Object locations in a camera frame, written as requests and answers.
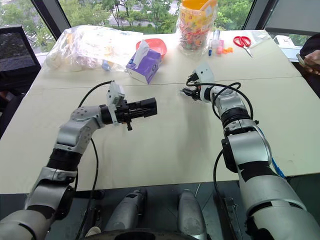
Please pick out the flat clear plastic bag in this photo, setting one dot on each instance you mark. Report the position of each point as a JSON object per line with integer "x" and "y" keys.
{"x": 260, "y": 37}

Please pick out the white device on sill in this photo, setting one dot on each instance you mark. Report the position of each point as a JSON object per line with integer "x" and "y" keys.
{"x": 287, "y": 41}

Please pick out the candy jar with orange lid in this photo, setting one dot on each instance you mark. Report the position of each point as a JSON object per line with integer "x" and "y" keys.
{"x": 196, "y": 23}

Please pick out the pink small item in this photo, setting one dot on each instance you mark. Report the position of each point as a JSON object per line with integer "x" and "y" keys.
{"x": 220, "y": 47}

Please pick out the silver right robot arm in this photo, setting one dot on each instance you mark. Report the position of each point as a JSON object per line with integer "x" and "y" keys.
{"x": 255, "y": 160}

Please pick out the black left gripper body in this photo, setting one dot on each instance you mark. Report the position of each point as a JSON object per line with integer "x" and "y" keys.
{"x": 123, "y": 112}

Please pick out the red plastic bowl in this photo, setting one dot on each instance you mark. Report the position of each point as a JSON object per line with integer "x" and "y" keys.
{"x": 156, "y": 45}

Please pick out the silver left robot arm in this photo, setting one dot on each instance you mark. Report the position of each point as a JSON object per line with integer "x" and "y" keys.
{"x": 75, "y": 130}

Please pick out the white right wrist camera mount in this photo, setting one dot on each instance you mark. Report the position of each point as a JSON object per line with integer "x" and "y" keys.
{"x": 205, "y": 72}

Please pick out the blue pen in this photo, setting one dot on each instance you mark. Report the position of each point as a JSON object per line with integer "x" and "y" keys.
{"x": 210, "y": 47}

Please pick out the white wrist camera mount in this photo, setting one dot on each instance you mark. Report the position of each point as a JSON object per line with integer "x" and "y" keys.
{"x": 205, "y": 72}
{"x": 114, "y": 96}

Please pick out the silver rounded robot leg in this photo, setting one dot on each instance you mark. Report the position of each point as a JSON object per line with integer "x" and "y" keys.
{"x": 130, "y": 212}
{"x": 190, "y": 215}

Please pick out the clear plastic bag with items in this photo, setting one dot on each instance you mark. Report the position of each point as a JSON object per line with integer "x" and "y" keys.
{"x": 85, "y": 48}

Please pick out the orange small clips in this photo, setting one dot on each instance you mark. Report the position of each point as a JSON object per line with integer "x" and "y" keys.
{"x": 228, "y": 50}

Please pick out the purple tissue box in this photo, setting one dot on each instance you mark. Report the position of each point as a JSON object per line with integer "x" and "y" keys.
{"x": 144, "y": 65}

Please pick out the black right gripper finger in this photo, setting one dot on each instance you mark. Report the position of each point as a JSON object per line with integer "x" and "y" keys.
{"x": 192, "y": 79}
{"x": 189, "y": 93}

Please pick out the black mesh chair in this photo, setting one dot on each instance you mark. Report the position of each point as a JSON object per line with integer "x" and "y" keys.
{"x": 16, "y": 57}

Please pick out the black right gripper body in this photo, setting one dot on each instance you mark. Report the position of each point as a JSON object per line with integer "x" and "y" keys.
{"x": 198, "y": 92}

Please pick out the clear small bottle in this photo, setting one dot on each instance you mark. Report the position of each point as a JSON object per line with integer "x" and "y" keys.
{"x": 215, "y": 38}

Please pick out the smartphone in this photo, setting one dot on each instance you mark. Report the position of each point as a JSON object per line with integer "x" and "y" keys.
{"x": 300, "y": 60}

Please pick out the bystander in dark clothes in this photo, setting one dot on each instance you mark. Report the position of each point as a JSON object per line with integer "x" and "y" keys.
{"x": 311, "y": 65}

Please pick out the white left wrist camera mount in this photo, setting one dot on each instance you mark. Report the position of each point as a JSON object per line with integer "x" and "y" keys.
{"x": 114, "y": 96}

